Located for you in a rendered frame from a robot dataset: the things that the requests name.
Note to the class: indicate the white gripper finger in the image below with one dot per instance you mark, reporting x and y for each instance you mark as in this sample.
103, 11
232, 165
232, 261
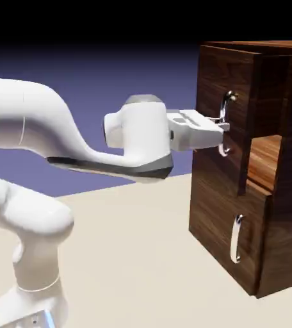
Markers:
214, 119
225, 126

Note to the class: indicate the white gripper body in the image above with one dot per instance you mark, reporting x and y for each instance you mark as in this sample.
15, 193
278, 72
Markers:
197, 130

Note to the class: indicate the dark wood cabinet door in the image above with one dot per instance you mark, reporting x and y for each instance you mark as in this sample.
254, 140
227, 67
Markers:
220, 82
212, 217

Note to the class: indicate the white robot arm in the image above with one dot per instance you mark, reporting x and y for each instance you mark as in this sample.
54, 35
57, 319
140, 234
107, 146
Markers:
46, 123

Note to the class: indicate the dark wood cabinet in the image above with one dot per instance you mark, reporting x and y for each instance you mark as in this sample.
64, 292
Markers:
281, 179

